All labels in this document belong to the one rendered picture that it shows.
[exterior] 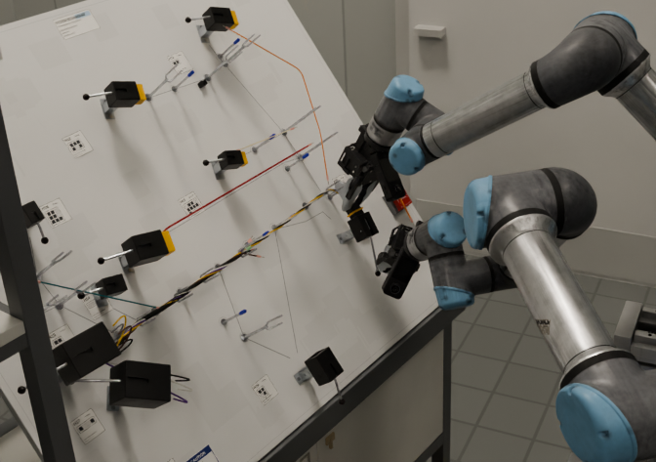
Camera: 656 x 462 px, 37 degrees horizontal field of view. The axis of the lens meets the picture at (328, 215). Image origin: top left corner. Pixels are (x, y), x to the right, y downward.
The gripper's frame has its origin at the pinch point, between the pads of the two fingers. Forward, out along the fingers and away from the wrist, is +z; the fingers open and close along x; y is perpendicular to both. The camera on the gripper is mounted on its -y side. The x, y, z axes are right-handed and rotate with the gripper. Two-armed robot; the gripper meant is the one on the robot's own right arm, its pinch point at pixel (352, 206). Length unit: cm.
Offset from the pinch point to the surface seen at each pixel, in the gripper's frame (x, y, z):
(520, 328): -146, -16, 104
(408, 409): -13, -35, 46
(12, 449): 74, 7, 56
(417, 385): -17, -32, 41
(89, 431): 79, -16, 15
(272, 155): 9.6, 20.1, -1.5
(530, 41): -177, 58, 22
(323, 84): -16.7, 32.9, -7.6
